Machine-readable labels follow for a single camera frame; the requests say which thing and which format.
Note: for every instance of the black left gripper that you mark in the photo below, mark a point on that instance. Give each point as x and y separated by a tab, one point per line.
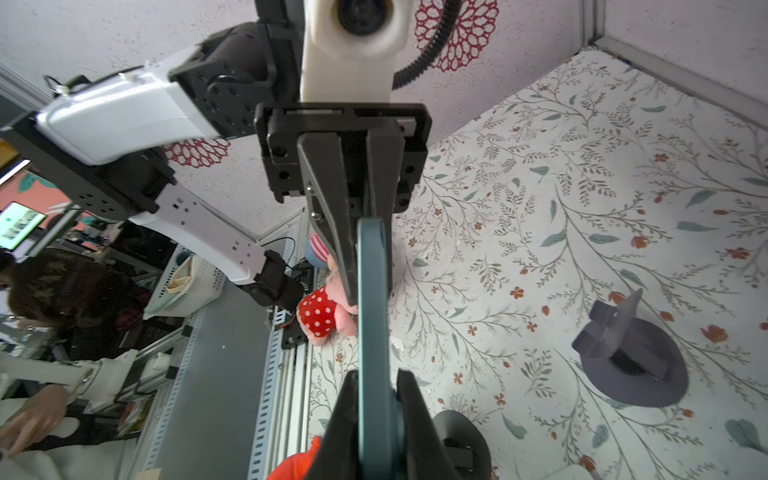
321	149

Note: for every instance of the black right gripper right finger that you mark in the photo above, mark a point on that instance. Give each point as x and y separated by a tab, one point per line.
424	455

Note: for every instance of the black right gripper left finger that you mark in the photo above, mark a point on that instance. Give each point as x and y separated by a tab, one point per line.
337	457

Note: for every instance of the teal-edged black phone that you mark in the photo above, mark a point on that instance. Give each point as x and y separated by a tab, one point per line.
380	433

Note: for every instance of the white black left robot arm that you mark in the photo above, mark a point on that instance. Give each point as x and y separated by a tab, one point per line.
101	143

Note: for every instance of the dark round phone stand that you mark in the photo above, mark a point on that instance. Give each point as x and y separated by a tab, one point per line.
464	445

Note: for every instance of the black slab phone stand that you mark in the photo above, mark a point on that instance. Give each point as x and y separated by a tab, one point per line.
574	472

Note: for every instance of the grey round phone stand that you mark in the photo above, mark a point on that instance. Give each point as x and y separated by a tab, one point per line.
629	359

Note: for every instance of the red shark plush toy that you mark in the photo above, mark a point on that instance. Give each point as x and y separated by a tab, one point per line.
297	466

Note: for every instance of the black-haired boy plush doll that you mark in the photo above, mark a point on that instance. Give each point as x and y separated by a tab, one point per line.
316	253

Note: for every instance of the pink pig plush toy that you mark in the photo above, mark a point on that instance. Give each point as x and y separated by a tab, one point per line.
326	310

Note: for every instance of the white laundry basket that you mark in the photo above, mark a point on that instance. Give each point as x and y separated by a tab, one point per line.
187	284

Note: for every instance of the person in dark clothes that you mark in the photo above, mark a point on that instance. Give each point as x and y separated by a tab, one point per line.
66	292

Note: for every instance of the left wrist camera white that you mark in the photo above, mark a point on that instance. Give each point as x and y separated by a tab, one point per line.
343	64

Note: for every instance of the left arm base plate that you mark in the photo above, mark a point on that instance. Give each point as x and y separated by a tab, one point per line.
289	328

